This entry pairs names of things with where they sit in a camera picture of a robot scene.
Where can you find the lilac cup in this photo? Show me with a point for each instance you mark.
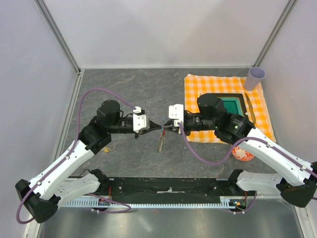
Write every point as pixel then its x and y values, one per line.
pixel 254 77

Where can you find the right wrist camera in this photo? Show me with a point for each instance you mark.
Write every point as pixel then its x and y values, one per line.
pixel 176 111

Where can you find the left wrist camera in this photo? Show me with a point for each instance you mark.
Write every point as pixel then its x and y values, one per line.
pixel 140 120

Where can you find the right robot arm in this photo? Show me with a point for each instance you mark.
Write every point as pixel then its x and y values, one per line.
pixel 294 179

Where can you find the slotted cable duct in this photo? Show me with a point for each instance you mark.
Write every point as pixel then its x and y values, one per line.
pixel 96 203

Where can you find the orange checkered cloth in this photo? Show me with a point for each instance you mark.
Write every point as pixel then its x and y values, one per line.
pixel 194 84

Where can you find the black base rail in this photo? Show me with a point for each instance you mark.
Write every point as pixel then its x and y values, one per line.
pixel 168 190

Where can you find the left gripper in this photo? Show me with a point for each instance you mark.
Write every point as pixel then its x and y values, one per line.
pixel 152 126

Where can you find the green square plate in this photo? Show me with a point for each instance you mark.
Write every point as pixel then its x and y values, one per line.
pixel 233 103

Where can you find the gold knife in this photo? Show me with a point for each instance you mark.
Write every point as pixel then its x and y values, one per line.
pixel 251 108

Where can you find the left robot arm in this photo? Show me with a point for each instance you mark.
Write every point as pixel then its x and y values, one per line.
pixel 44 194

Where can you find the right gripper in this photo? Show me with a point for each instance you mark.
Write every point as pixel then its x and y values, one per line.
pixel 175 128

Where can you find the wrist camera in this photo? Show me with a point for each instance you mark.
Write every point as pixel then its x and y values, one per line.
pixel 140 120
pixel 176 111

